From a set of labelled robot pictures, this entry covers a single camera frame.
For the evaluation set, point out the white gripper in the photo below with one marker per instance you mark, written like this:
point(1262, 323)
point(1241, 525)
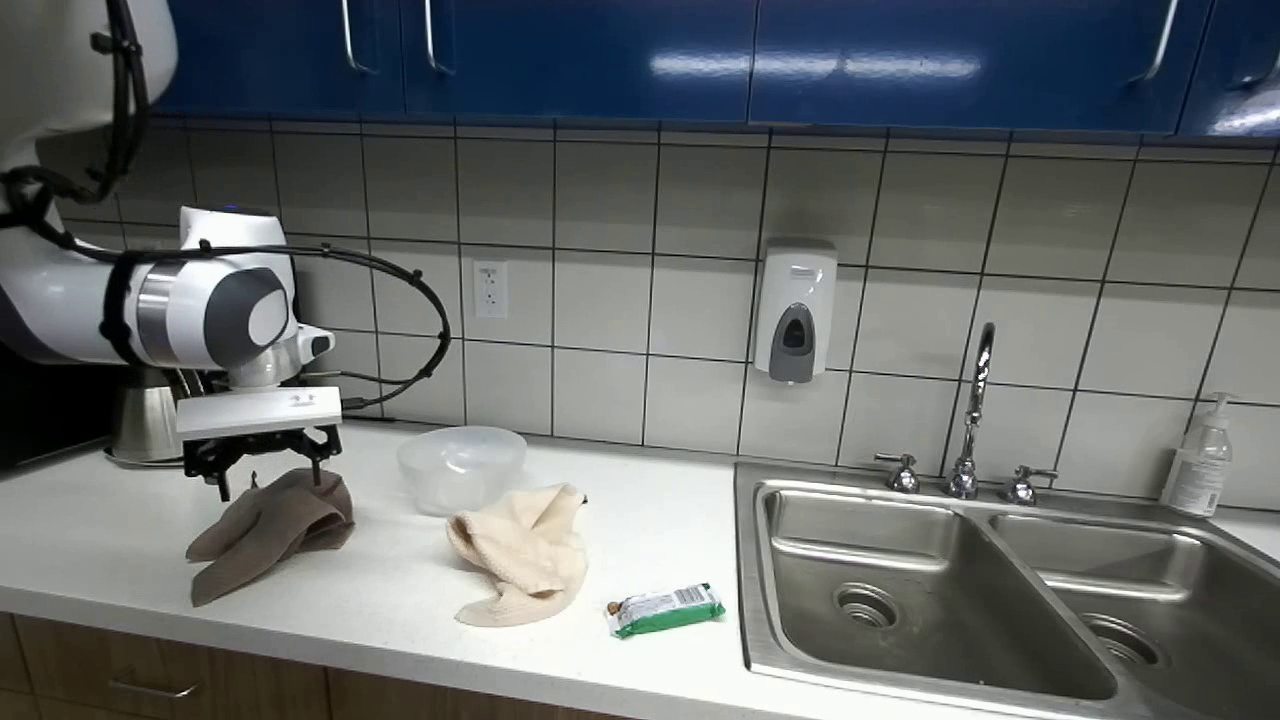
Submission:
point(263, 414)

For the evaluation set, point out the brown towel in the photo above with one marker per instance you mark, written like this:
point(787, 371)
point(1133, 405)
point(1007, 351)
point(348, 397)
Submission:
point(266, 532)

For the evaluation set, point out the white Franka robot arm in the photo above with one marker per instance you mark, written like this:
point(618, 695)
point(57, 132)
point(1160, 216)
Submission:
point(64, 306)

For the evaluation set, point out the translucent white bowl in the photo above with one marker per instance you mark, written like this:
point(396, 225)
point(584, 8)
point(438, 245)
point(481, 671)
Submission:
point(460, 469)

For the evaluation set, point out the beige towel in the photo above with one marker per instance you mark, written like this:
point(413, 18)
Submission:
point(527, 552)

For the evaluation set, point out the stainless steel carafe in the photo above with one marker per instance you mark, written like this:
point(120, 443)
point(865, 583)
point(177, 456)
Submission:
point(142, 435)

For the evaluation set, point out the wooden cabinet panel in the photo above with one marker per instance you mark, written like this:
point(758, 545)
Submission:
point(240, 664)
point(453, 707)

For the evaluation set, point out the black and silver microwave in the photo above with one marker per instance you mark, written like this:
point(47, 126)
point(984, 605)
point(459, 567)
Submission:
point(52, 414)

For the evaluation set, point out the blue upper cabinet door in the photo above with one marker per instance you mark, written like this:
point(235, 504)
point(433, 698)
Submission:
point(266, 60)
point(1241, 55)
point(584, 60)
point(961, 64)

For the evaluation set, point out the chrome faucet knob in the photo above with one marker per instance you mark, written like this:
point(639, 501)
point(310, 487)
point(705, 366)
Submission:
point(1027, 482)
point(903, 472)

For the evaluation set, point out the stainless steel double sink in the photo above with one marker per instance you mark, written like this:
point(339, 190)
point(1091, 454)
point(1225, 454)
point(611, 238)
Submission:
point(934, 602)

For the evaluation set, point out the chrome gooseneck faucet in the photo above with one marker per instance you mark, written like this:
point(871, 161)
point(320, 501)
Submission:
point(981, 374)

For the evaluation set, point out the clear soap pump bottle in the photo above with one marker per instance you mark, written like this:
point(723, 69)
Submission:
point(1199, 465)

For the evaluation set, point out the white wall outlet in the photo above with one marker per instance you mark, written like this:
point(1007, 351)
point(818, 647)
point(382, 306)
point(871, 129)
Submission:
point(491, 291)

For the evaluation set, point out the white wall soap dispenser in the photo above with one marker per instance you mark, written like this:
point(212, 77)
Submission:
point(795, 313)

